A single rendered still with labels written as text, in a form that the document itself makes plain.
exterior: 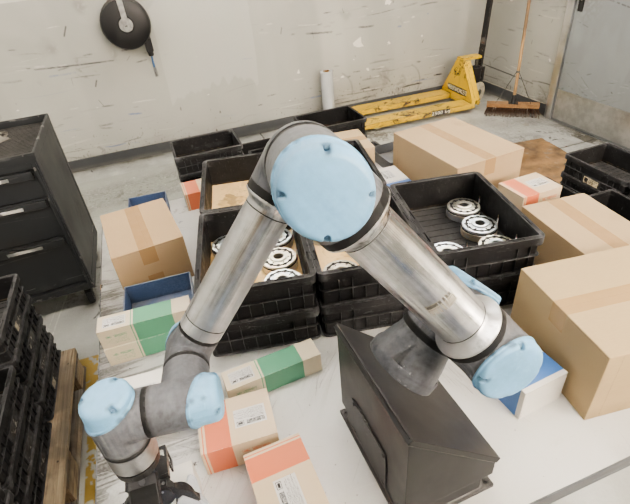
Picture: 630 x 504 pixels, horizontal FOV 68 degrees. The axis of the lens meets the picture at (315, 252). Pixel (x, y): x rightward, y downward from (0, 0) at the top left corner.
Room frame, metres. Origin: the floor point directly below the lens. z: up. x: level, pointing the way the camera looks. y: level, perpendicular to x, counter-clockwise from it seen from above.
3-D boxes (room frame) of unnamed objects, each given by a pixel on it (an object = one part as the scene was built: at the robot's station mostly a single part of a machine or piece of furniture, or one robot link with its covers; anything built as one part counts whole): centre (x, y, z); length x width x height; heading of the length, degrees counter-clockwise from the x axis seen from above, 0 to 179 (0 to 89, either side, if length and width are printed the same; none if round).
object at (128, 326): (0.94, 0.47, 0.79); 0.24 x 0.06 x 0.06; 104
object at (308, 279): (1.07, 0.17, 0.92); 0.40 x 0.30 x 0.02; 6
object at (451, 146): (1.68, -0.58, 0.80); 0.40 x 0.30 x 0.20; 22
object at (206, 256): (1.07, 0.17, 0.87); 0.40 x 0.30 x 0.11; 6
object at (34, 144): (2.21, 1.49, 0.45); 0.60 x 0.45 x 0.90; 17
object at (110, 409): (0.43, 0.31, 1.06); 0.09 x 0.08 x 0.11; 99
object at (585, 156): (2.16, -1.61, 0.31); 0.40 x 0.30 x 0.34; 17
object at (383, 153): (1.99, -0.46, 0.73); 0.27 x 0.20 x 0.05; 109
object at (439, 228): (1.14, -0.42, 0.87); 0.40 x 0.30 x 0.11; 6
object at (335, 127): (2.93, -0.18, 0.37); 0.40 x 0.30 x 0.45; 107
